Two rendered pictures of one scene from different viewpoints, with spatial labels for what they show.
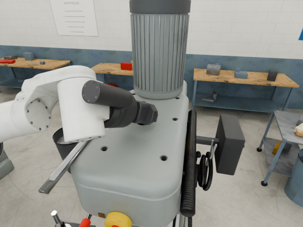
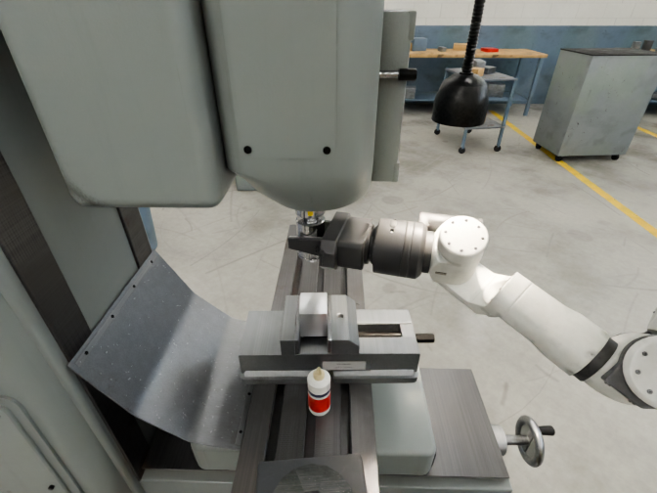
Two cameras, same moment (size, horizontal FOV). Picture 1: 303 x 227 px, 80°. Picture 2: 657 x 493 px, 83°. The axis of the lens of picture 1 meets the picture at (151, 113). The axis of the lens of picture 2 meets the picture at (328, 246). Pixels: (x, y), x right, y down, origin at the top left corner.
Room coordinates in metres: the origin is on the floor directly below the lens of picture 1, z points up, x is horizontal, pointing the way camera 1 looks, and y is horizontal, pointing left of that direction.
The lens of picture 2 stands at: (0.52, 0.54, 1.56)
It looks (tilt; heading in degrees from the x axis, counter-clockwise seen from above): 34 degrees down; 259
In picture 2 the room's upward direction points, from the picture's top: straight up
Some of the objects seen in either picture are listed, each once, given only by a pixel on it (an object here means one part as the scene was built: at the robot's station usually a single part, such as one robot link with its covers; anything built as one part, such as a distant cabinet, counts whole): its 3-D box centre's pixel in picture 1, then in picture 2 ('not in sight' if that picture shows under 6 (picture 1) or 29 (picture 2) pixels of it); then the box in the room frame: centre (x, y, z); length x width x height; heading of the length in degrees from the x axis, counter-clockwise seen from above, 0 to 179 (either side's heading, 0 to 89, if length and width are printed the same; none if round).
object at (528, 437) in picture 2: not in sight; (514, 439); (-0.04, 0.13, 0.63); 0.16 x 0.12 x 0.12; 168
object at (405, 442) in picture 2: not in sight; (316, 397); (0.45, 0.03, 0.79); 0.50 x 0.35 x 0.12; 168
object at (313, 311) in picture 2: not in sight; (314, 314); (0.45, 0.02, 1.05); 0.06 x 0.05 x 0.06; 80
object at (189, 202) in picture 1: (189, 147); not in sight; (0.45, -0.12, 1.79); 0.45 x 0.04 x 0.04; 168
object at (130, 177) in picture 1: (144, 139); not in sight; (0.47, 0.02, 1.81); 0.47 x 0.26 x 0.16; 168
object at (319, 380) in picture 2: not in sight; (319, 387); (0.46, 0.14, 0.99); 0.04 x 0.04 x 0.11
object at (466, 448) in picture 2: not in sight; (327, 473); (0.43, 0.03, 0.44); 0.80 x 0.30 x 0.60; 168
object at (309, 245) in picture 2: not in sight; (305, 246); (0.47, 0.05, 1.23); 0.06 x 0.02 x 0.03; 154
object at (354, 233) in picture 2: not in sight; (365, 245); (0.37, 0.07, 1.23); 0.13 x 0.12 x 0.10; 64
